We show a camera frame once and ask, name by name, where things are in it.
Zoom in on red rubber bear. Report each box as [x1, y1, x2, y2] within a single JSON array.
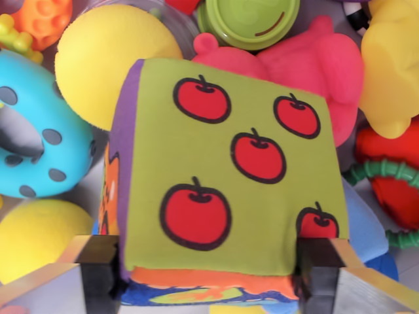
[[191, 15, 365, 148]]

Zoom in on black and white striped toy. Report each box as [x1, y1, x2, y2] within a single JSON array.
[[342, 1, 373, 35]]

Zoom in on yellow rubber animal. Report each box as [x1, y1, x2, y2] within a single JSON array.
[[358, 0, 419, 138]]

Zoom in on teal ring with dots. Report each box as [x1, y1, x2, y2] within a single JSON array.
[[0, 48, 98, 199]]

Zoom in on wooden stick with red head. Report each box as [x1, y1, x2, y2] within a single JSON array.
[[165, 0, 201, 16]]

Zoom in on green fabric cube with apples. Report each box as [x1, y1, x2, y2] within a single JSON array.
[[98, 58, 351, 307]]

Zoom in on yellow gear-shaped ring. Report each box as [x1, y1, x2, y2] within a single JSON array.
[[0, 13, 44, 65]]

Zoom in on clear plastic container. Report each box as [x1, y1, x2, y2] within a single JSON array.
[[149, 0, 202, 61]]

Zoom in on black silver gripper left finger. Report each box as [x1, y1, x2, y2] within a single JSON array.
[[0, 234, 120, 314]]

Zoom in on light blue soft toy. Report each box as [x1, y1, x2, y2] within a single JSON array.
[[342, 183, 400, 282]]

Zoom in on red toy strawberry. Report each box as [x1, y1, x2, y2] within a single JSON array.
[[355, 126, 419, 232]]

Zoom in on orange textured ring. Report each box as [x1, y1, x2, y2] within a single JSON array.
[[9, 0, 73, 52]]

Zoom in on green round lid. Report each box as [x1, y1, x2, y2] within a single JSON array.
[[196, 0, 301, 52]]

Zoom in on yellow foam ball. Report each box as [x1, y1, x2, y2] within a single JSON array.
[[54, 4, 184, 133], [0, 198, 98, 285]]

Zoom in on green ridged ring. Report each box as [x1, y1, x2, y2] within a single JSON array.
[[343, 159, 419, 249]]

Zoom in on black silver gripper right finger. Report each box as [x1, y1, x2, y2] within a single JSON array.
[[298, 236, 419, 314]]

